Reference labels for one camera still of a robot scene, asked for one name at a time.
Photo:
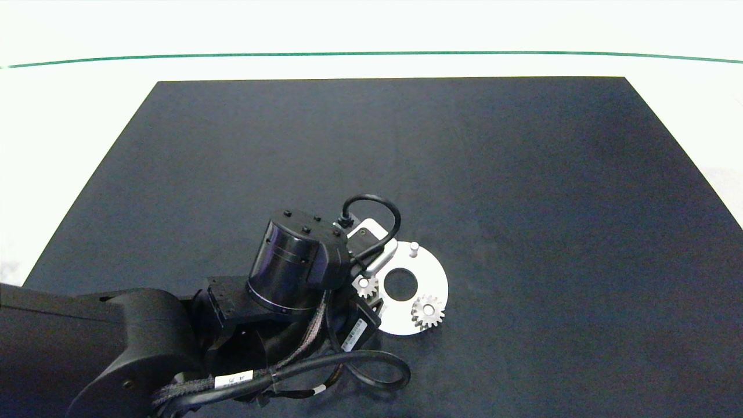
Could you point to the small steel planetary gear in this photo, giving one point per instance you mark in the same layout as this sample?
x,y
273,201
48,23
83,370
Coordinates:
x,y
372,289
438,314

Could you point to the round white carrier plate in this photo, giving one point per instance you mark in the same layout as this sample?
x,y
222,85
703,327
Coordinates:
x,y
432,278

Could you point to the dark rectangular mat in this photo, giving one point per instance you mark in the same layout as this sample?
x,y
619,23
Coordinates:
x,y
551,203

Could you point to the silver boxy wrist camera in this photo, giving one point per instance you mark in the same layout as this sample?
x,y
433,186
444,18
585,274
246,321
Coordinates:
x,y
380,259

